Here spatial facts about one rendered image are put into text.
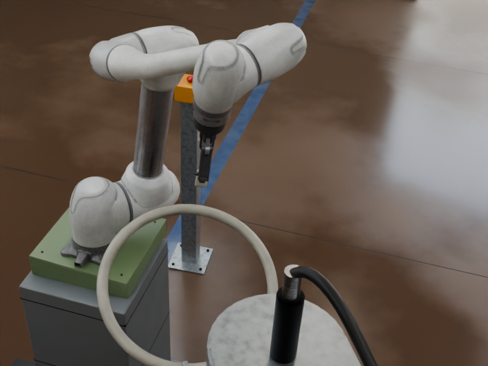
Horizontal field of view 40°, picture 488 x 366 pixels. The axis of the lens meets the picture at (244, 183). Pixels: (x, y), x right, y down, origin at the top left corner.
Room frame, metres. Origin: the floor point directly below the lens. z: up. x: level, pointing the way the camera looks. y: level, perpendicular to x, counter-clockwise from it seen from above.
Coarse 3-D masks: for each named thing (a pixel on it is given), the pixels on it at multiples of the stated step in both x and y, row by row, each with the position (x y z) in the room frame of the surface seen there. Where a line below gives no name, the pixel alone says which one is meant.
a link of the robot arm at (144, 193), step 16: (144, 32) 1.76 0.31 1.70; (160, 32) 1.77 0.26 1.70; (176, 32) 1.79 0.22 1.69; (160, 48) 1.72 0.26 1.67; (176, 48) 1.75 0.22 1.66; (144, 80) 1.74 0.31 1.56; (160, 80) 1.73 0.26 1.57; (176, 80) 1.76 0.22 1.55; (144, 96) 1.77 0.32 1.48; (160, 96) 1.76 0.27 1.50; (144, 112) 1.78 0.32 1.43; (160, 112) 1.77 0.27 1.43; (144, 128) 1.78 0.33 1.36; (160, 128) 1.78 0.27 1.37; (144, 144) 1.79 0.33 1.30; (160, 144) 1.80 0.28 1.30; (144, 160) 1.79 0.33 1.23; (160, 160) 1.81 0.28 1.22; (128, 176) 1.81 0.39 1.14; (144, 176) 1.80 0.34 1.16; (160, 176) 1.82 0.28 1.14; (128, 192) 1.79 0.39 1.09; (144, 192) 1.78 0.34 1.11; (160, 192) 1.80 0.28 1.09; (176, 192) 1.87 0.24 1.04; (144, 208) 1.78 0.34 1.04
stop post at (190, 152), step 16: (176, 96) 2.57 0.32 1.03; (192, 96) 2.55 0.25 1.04; (192, 112) 2.58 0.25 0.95; (192, 128) 2.58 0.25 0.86; (192, 144) 2.58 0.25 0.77; (192, 160) 2.58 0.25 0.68; (192, 176) 2.58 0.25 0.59; (192, 192) 2.57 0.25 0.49; (192, 224) 2.57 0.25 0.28; (192, 240) 2.57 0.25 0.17; (176, 256) 2.62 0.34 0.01; (192, 256) 2.57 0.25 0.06; (208, 256) 2.63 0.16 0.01; (192, 272) 2.51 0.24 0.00
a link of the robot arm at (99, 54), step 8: (112, 40) 1.72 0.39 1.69; (120, 40) 1.69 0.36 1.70; (128, 40) 1.70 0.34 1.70; (136, 40) 1.71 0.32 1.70; (96, 48) 1.69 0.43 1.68; (104, 48) 1.65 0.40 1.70; (112, 48) 1.63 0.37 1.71; (136, 48) 1.69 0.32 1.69; (144, 48) 1.70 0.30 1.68; (96, 56) 1.66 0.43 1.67; (104, 56) 1.63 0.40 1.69; (96, 64) 1.65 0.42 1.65; (104, 64) 1.61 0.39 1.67; (96, 72) 1.66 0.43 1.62; (104, 72) 1.62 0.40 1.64; (112, 80) 1.62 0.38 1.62
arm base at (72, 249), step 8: (72, 240) 1.71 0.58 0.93; (64, 248) 1.70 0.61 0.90; (72, 248) 1.69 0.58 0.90; (80, 248) 1.68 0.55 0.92; (88, 248) 1.67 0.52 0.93; (96, 248) 1.67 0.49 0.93; (104, 248) 1.69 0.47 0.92; (72, 256) 1.67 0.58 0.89; (80, 256) 1.65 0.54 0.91; (88, 256) 1.66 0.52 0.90; (96, 256) 1.67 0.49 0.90; (80, 264) 1.64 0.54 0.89
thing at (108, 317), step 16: (160, 208) 1.46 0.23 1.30; (176, 208) 1.47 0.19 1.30; (192, 208) 1.48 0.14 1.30; (208, 208) 1.49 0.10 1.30; (128, 224) 1.40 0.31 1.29; (144, 224) 1.42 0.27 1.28; (240, 224) 1.45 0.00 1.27; (112, 240) 1.36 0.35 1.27; (256, 240) 1.41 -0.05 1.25; (112, 256) 1.31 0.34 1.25; (272, 272) 1.33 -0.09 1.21; (272, 288) 1.29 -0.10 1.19; (112, 320) 1.14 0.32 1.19; (128, 352) 1.08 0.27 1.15; (144, 352) 1.08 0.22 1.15
